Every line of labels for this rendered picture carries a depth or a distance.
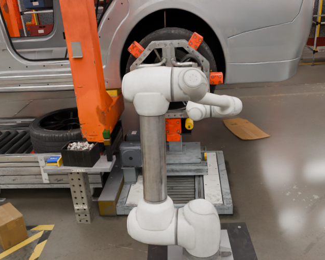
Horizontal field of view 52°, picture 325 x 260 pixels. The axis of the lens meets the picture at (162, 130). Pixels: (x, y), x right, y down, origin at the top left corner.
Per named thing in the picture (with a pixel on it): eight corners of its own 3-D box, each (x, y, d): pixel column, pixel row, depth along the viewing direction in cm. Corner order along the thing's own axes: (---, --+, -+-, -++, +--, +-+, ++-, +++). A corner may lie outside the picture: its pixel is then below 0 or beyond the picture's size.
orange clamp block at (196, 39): (195, 48, 229) (203, 37, 226) (196, 50, 222) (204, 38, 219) (187, 43, 228) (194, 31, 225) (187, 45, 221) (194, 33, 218)
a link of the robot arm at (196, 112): (187, 114, 191) (210, 113, 189) (186, 125, 176) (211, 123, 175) (185, 96, 187) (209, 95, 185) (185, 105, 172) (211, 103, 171)
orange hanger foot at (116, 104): (125, 109, 287) (120, 68, 273) (112, 133, 239) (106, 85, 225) (106, 109, 288) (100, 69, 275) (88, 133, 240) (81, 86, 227)
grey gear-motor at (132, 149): (151, 160, 291) (148, 122, 278) (145, 186, 253) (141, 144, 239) (131, 160, 293) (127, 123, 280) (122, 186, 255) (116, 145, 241)
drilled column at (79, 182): (95, 214, 238) (85, 162, 222) (91, 223, 229) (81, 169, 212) (81, 214, 239) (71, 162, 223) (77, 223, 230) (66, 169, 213)
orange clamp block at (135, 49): (145, 49, 232) (134, 40, 230) (143, 51, 225) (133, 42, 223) (138, 57, 234) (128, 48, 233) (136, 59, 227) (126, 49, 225)
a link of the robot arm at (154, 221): (177, 254, 141) (125, 251, 143) (179, 231, 156) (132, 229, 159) (174, 68, 118) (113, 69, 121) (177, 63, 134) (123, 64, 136)
